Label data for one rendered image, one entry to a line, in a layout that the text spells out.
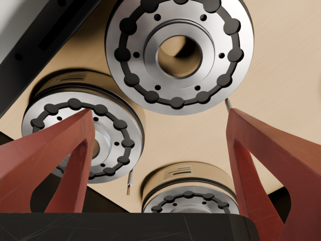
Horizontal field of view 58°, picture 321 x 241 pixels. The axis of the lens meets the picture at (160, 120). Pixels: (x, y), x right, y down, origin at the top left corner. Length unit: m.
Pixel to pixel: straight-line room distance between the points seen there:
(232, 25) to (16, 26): 0.28
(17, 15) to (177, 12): 0.25
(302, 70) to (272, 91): 0.03
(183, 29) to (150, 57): 0.03
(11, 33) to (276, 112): 0.32
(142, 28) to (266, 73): 0.11
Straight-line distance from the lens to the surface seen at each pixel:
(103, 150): 0.25
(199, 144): 0.29
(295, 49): 0.26
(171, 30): 0.19
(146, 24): 0.20
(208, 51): 0.20
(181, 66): 0.22
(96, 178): 0.28
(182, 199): 0.29
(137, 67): 0.21
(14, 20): 0.41
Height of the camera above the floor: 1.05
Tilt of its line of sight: 55 degrees down
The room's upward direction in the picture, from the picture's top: 178 degrees counter-clockwise
